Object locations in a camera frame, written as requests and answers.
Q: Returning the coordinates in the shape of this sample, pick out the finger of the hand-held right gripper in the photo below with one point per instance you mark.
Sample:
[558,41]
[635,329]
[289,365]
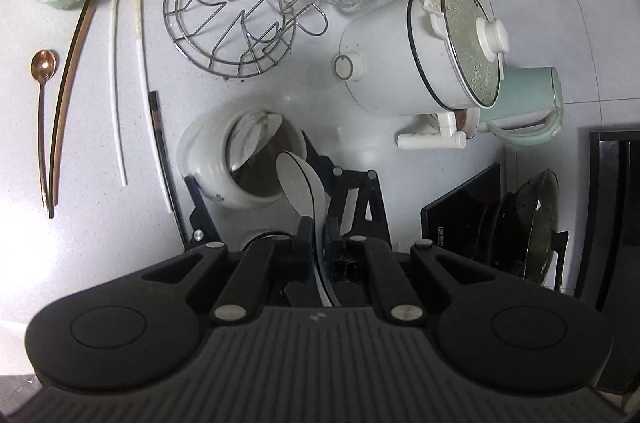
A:
[202,228]
[350,188]

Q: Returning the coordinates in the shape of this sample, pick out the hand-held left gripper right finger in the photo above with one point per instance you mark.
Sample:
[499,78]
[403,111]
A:
[331,253]

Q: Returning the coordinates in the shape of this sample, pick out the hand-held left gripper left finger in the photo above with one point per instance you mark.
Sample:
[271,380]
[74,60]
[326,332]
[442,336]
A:
[305,248]

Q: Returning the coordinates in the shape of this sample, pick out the white ceramic spoon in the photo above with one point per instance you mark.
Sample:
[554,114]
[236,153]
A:
[295,183]
[250,133]

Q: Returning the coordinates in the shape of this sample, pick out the white ceramic jar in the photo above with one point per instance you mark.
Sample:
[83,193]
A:
[200,153]

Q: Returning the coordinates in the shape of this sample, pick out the black chopstick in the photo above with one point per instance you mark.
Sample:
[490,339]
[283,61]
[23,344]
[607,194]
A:
[51,208]
[159,138]

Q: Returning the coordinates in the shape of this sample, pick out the wooden chopstick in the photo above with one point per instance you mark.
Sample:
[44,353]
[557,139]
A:
[56,173]

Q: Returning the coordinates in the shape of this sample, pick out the black induction cooktop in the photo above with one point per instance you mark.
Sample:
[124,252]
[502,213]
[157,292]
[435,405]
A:
[465,213]

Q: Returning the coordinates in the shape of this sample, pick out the white electric pot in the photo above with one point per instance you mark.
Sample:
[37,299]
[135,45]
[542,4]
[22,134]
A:
[395,58]

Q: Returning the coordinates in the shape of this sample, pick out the glass pot lid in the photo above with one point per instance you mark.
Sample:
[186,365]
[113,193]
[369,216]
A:
[475,53]

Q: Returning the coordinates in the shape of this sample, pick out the wok with glass lid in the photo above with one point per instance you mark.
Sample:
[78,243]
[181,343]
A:
[537,223]

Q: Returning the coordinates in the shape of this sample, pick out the green kettle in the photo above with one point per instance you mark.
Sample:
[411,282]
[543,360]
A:
[525,98]

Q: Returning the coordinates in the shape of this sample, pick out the black appliance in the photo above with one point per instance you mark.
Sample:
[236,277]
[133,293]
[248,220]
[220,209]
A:
[610,228]

